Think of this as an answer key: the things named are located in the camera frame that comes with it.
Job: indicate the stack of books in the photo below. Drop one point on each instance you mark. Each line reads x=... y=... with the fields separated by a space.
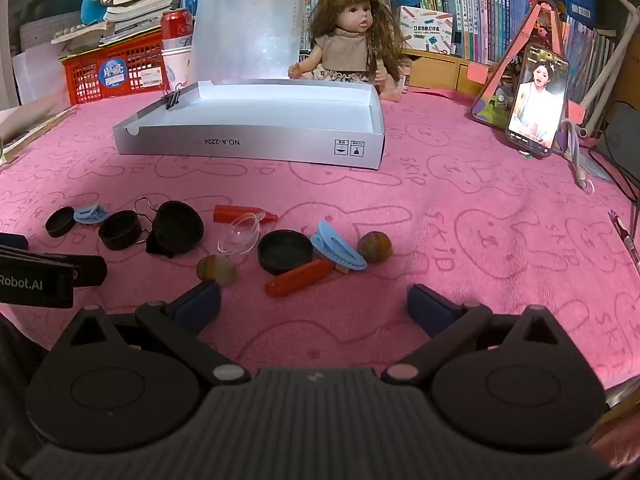
x=135 y=5

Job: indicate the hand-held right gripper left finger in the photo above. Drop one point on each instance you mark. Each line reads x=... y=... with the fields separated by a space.
x=200 y=304

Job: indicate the translucent plastic clipboard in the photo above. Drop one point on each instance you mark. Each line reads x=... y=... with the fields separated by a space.
x=245 y=25

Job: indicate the blue plastic clip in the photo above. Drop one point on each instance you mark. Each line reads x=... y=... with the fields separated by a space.
x=90 y=214
x=337 y=247

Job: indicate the white cardboard box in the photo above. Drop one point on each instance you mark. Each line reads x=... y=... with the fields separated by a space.
x=250 y=145

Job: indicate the small black cap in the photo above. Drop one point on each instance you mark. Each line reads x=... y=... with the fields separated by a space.
x=60 y=222

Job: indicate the pink cardboard toy house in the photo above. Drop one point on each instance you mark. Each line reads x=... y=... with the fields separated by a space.
x=520 y=40

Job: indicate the large black binder clip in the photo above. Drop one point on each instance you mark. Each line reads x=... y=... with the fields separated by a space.
x=157 y=249

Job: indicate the pen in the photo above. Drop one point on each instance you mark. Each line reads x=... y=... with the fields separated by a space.
x=625 y=237

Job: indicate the white printed carton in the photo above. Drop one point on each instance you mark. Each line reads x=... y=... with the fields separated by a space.
x=425 y=30

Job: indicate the long-haired doll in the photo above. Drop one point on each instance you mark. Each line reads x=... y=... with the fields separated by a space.
x=345 y=45

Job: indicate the grey pouch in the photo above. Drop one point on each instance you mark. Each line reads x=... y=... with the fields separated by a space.
x=622 y=135

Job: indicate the white plastic tube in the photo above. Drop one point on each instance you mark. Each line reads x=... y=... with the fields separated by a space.
x=607 y=77

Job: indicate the large black cap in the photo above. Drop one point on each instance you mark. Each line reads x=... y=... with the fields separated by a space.
x=177 y=227

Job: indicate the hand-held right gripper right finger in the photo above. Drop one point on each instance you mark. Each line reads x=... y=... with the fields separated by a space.
x=430 y=308

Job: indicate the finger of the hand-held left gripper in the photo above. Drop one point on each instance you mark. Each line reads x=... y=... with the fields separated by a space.
x=90 y=270
x=12 y=241

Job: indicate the brown walnut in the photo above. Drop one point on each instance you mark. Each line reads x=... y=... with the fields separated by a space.
x=375 y=247
x=216 y=270

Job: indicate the red plastic basket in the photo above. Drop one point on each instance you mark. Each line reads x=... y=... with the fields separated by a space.
x=90 y=75

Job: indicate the wooden drawer box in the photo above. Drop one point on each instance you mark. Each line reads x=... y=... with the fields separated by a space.
x=440 y=72

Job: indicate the orange toy sausage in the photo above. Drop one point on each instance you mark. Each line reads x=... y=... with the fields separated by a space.
x=300 y=278

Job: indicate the clear plastic dome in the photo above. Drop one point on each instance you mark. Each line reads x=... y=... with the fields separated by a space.
x=239 y=237

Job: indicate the pink printed blanket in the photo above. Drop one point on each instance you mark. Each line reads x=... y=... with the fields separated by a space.
x=450 y=260

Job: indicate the small black binder clip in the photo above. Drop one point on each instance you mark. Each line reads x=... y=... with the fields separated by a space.
x=174 y=99

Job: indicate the red drink can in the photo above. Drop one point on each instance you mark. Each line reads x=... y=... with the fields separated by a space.
x=177 y=25

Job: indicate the red pointed plastic piece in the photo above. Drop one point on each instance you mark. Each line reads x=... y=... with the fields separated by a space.
x=235 y=213

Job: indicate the row of upright books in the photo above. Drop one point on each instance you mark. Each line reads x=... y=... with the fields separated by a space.
x=480 y=15

